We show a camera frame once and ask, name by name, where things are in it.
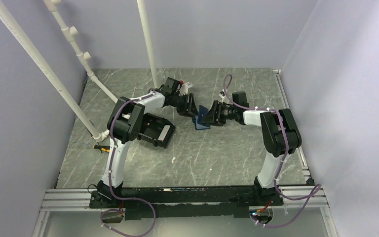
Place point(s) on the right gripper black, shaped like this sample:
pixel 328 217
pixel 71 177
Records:
pixel 216 109

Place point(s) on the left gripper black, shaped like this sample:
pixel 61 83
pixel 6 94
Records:
pixel 192 110

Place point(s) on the blue leather card holder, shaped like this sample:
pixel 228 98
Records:
pixel 197 120

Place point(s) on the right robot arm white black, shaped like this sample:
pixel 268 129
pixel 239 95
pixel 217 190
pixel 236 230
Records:
pixel 281 136

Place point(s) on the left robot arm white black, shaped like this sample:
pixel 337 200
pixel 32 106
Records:
pixel 131 119

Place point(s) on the stack of cards in tray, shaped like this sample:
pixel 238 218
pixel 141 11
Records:
pixel 164 132

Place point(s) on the black card tray box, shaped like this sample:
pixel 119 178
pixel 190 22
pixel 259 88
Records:
pixel 151 128

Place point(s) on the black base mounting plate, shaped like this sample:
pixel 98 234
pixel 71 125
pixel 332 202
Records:
pixel 163 202

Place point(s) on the yellow black screwdriver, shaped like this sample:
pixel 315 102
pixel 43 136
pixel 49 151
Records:
pixel 101 148

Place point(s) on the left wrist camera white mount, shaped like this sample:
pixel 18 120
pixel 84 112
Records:
pixel 184 88

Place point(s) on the white PVC pipe frame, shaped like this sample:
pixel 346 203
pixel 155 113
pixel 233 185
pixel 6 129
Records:
pixel 83 57

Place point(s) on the aluminium extrusion rail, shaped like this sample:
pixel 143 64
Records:
pixel 79 200

